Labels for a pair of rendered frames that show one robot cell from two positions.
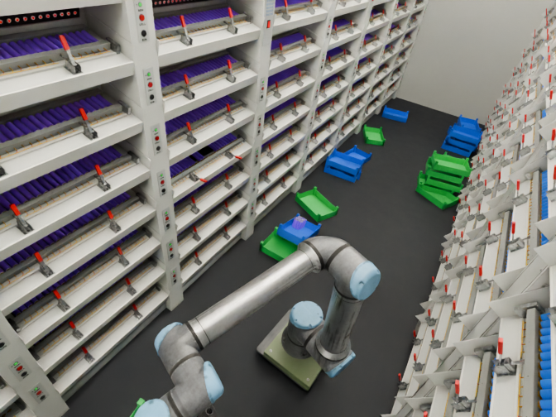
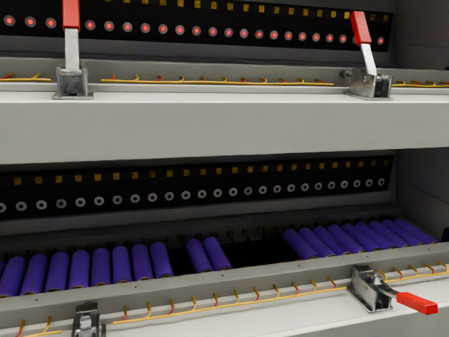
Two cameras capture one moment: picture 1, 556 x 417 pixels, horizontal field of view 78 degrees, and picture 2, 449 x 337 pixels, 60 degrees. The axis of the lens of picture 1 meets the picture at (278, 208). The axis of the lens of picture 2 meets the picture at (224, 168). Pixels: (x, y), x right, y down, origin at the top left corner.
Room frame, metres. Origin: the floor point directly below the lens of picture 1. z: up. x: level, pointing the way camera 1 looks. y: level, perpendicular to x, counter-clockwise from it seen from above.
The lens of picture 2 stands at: (1.17, 0.11, 0.92)
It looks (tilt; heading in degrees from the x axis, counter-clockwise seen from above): 4 degrees down; 47
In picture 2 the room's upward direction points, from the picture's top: 2 degrees counter-clockwise
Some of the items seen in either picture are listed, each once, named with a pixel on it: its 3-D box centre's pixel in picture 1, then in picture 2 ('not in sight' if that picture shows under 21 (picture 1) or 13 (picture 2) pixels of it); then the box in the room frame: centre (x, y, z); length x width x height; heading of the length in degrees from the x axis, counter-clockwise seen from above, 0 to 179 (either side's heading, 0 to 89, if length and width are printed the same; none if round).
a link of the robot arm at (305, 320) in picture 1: (305, 323); not in sight; (0.92, -0.21, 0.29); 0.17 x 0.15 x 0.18; 44
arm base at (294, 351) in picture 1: (300, 336); not in sight; (0.94, -0.21, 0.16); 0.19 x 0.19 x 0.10
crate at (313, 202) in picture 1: (316, 203); not in sight; (2.17, -0.30, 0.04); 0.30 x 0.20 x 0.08; 39
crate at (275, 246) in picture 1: (285, 247); not in sight; (1.64, -0.09, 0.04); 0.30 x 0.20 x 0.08; 63
